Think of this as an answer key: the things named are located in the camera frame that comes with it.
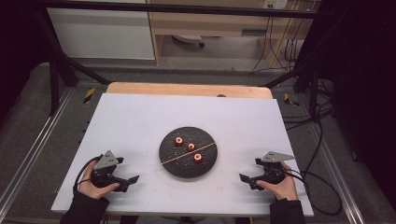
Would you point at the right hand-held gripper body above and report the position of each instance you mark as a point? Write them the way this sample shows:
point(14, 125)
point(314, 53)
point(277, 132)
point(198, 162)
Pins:
point(274, 172)

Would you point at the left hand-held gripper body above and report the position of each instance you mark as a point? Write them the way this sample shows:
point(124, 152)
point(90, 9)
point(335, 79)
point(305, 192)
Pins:
point(104, 168)

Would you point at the black round plate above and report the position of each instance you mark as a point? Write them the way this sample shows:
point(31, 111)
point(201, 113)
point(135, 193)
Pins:
point(177, 168)

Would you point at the red hawthorn piece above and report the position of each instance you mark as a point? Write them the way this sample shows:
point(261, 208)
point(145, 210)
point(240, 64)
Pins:
point(191, 146)
point(197, 157)
point(178, 141)

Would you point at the thin wooden skewer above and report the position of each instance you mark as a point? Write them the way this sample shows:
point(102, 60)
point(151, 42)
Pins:
point(180, 156)

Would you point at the person's right hand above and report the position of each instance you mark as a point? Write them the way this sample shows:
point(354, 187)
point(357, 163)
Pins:
point(285, 189)

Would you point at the person's left hand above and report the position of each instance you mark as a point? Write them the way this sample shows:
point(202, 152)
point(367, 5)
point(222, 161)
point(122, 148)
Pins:
point(90, 189)

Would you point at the yellow black tape strip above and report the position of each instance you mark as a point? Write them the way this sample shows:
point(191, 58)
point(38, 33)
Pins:
point(289, 100)
point(89, 95)

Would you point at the black metal stand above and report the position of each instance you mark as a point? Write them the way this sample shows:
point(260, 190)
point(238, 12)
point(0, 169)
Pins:
point(54, 81)
point(313, 93)

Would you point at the wooden table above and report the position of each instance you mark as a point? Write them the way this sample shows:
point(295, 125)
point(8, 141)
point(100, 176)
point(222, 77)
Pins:
point(186, 90)

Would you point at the black curtain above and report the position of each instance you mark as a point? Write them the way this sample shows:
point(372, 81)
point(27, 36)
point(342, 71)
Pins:
point(18, 46)
point(364, 77)

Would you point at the white cabinet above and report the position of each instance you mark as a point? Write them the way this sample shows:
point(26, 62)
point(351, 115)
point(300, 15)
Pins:
point(99, 31)

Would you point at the white chair base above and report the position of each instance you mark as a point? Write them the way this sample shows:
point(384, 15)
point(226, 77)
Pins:
point(188, 39)

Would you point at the light wooden desk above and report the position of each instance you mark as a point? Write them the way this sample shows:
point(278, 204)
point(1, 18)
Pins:
point(218, 23)

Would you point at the black metal crossbar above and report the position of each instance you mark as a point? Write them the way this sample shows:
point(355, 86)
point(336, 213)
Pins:
point(186, 7)

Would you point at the aluminium floor rail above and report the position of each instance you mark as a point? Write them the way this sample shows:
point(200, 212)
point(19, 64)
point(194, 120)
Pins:
point(339, 177)
point(34, 146)

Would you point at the white wall socket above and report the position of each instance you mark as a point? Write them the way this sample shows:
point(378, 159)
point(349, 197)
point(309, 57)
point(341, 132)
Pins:
point(275, 3)

